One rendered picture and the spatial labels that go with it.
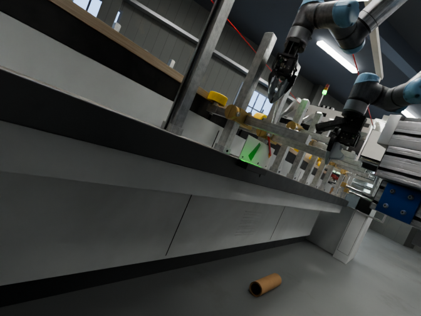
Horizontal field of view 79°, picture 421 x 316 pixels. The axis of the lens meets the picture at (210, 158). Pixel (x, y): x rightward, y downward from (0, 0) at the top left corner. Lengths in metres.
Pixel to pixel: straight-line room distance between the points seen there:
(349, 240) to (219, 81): 4.47
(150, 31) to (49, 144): 5.56
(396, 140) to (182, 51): 5.61
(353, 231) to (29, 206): 3.27
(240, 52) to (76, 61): 6.10
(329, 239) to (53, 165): 3.46
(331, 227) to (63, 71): 3.44
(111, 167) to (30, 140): 0.18
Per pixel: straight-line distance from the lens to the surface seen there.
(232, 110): 0.89
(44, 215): 0.91
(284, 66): 0.93
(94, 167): 0.65
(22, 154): 0.60
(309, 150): 1.09
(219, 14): 0.78
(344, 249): 3.60
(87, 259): 1.08
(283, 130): 0.86
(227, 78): 6.54
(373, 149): 3.61
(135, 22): 6.06
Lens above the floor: 0.72
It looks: 4 degrees down
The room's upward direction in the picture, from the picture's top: 23 degrees clockwise
